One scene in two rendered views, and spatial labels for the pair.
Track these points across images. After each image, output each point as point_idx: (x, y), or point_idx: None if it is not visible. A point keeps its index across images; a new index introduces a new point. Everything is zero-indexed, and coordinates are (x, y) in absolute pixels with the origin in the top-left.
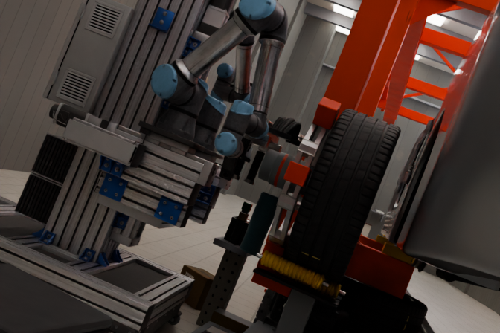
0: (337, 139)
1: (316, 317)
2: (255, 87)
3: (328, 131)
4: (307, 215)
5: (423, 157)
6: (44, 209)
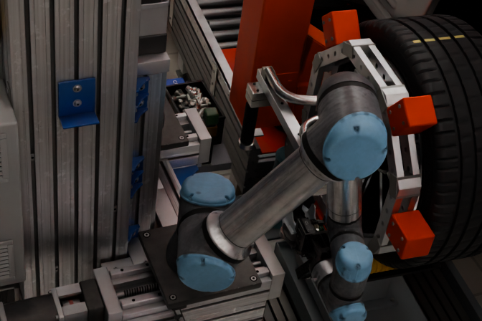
0: (452, 168)
1: None
2: (342, 195)
3: None
4: (427, 259)
5: None
6: None
